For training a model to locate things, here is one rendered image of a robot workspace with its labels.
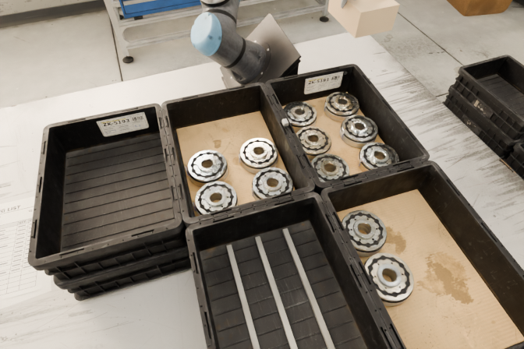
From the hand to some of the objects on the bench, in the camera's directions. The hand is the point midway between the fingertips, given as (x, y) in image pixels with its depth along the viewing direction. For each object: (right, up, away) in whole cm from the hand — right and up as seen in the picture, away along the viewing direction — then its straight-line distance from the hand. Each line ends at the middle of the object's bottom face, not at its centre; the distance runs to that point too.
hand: (362, 2), depth 98 cm
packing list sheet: (-97, -68, -5) cm, 118 cm away
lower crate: (-65, -61, +1) cm, 89 cm away
